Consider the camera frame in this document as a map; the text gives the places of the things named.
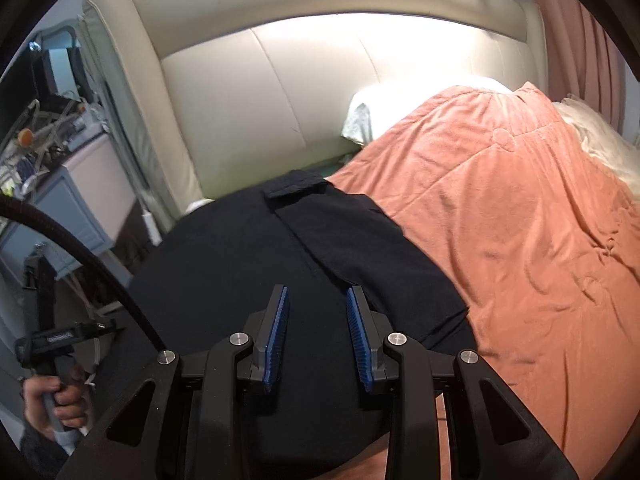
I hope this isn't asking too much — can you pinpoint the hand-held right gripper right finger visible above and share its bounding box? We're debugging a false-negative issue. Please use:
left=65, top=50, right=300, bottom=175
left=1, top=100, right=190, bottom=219
left=346, top=286, right=583, bottom=480

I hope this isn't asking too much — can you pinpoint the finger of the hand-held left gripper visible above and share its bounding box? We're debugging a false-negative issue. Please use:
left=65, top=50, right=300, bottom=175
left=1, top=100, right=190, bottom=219
left=81, top=318, right=128, bottom=344

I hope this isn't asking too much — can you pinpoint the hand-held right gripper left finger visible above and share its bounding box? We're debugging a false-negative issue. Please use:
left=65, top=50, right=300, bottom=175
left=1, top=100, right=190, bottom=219
left=55, top=285, right=290, bottom=480

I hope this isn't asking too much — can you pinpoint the person's left forearm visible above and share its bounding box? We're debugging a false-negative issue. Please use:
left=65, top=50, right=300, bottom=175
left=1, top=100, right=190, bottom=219
left=17, top=425, right=76, bottom=471

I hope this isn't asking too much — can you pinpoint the pile of folded black pants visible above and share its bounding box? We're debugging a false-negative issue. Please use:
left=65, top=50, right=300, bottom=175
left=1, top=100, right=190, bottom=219
left=122, top=187, right=401, bottom=467

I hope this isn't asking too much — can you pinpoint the person's left hand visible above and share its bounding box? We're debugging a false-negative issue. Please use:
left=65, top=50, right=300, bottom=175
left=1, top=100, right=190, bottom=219
left=22, top=365, right=93, bottom=442

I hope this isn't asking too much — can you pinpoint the blue grey nightstand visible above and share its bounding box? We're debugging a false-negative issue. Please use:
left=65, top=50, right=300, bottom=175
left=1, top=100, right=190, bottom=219
left=0, top=132, right=136, bottom=281

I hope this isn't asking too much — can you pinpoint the brown fleece blanket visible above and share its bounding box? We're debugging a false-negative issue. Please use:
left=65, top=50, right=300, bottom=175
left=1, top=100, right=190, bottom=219
left=327, top=80, right=640, bottom=480

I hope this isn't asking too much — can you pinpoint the white pillow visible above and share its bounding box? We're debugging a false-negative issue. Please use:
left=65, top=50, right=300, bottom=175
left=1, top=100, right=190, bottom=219
left=341, top=76, right=516, bottom=147

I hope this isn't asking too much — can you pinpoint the cream padded bed headboard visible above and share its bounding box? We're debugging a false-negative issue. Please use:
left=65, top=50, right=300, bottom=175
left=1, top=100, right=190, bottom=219
left=82, top=0, right=548, bottom=233

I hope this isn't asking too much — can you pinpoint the white framed mirror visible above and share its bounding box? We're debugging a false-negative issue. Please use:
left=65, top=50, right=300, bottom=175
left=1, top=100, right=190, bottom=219
left=0, top=22, right=93, bottom=106

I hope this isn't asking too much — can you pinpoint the pink curtain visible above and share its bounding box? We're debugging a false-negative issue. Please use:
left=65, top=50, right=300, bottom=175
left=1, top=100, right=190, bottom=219
left=520, top=0, right=640, bottom=141

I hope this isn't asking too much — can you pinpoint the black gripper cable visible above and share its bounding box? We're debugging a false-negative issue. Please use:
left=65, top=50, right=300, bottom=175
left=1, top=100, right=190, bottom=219
left=0, top=196, right=171, bottom=353

